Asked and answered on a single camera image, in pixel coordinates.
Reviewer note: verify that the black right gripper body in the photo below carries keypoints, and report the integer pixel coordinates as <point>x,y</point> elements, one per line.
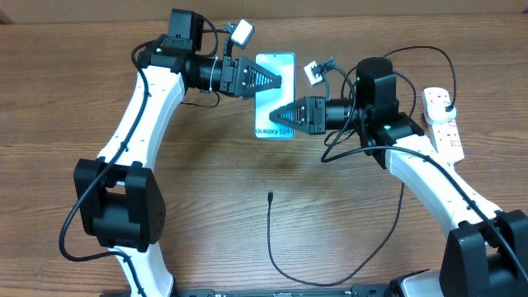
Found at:
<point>318,115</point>

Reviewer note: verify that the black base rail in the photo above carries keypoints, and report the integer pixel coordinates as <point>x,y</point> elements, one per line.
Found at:
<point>280,293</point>

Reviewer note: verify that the Samsung Galaxy smartphone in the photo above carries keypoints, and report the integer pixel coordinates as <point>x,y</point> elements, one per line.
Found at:
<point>284,65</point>

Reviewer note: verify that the white power strip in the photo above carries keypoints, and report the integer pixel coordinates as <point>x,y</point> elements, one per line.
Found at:
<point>445,137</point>

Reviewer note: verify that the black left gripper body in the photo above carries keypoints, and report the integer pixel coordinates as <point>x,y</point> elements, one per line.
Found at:
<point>228,75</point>

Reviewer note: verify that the white charger plug adapter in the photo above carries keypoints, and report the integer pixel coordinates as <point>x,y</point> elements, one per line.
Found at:
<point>436,113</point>

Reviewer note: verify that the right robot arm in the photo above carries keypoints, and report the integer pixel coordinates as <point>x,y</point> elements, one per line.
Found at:
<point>486,247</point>

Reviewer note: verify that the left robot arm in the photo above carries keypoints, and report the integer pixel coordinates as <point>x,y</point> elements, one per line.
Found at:
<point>119,201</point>

